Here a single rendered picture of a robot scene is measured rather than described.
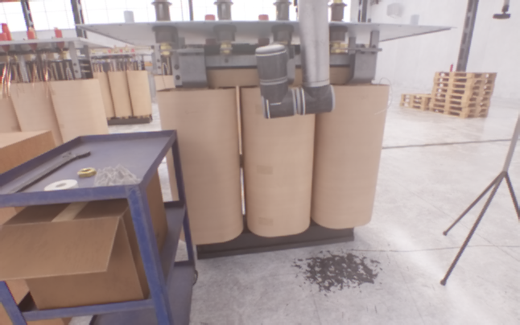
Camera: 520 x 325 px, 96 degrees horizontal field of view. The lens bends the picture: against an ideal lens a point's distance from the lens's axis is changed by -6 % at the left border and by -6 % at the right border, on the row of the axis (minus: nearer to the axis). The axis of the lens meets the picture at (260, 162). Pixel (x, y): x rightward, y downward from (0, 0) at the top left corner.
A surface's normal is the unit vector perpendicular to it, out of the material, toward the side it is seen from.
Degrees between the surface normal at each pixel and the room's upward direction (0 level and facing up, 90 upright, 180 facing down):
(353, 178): 90
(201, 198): 90
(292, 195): 90
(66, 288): 90
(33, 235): 26
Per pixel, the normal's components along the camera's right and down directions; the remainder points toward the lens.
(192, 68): 0.15, 0.33
